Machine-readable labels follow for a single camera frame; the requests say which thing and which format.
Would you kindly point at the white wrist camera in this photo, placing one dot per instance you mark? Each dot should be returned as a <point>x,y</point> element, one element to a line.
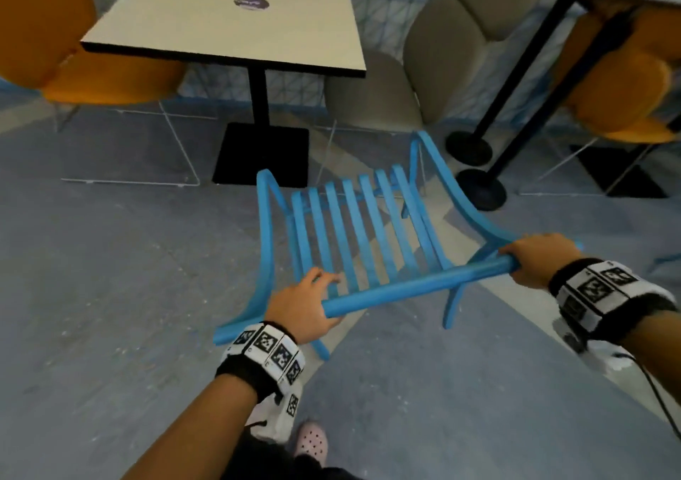
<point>276,416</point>
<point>593,352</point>

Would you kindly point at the round purple table sticker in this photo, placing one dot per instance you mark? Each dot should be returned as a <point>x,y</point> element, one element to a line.
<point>251,3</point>

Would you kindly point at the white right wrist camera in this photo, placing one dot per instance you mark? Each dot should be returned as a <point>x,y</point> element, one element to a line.
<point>593,352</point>

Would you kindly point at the marker wrist band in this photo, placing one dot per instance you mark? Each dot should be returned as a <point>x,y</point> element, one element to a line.
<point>601,291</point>
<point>268,352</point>

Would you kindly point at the left marker wrist band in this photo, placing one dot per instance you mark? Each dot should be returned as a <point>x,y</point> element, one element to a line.
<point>268,352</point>

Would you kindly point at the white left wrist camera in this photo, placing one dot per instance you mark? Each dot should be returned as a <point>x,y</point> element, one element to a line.
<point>276,416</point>

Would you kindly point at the person's left hand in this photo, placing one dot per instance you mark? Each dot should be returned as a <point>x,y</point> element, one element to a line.
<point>295,306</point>

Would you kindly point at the person's left thumb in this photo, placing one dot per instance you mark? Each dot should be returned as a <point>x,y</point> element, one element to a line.
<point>334,323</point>

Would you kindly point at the beige square pedestal table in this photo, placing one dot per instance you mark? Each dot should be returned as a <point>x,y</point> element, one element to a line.
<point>229,22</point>

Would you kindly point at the person's right hand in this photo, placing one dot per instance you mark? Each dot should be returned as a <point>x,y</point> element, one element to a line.
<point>545,259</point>

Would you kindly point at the beige upholstered chair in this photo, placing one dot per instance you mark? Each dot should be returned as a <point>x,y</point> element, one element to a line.
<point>441,54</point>

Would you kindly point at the pink clog shoe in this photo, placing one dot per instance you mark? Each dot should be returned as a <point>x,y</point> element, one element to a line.
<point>311,440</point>

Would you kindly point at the person's right forearm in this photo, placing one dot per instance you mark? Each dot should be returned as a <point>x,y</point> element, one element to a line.
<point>657,344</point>

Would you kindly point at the blue slatted wooden chair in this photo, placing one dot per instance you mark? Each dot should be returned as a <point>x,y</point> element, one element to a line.
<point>372,289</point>

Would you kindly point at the person's right fingers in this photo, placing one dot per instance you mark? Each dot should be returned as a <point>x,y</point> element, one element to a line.
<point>515,255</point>

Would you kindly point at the black stanchion pole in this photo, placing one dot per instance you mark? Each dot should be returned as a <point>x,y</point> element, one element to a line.
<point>524,67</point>
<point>532,128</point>

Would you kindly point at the person's left forearm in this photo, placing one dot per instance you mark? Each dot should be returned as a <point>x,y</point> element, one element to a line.
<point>202,432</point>

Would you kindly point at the right marker wrist band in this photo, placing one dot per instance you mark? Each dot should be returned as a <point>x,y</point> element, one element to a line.
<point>601,291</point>

